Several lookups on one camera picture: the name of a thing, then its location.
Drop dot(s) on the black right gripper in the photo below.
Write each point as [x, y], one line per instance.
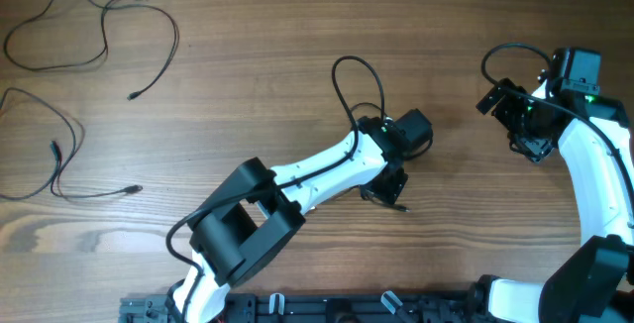
[533, 148]

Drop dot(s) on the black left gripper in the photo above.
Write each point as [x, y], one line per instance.
[389, 188]

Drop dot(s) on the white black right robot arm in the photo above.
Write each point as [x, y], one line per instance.
[567, 114]

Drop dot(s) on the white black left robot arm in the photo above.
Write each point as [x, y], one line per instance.
[256, 210]

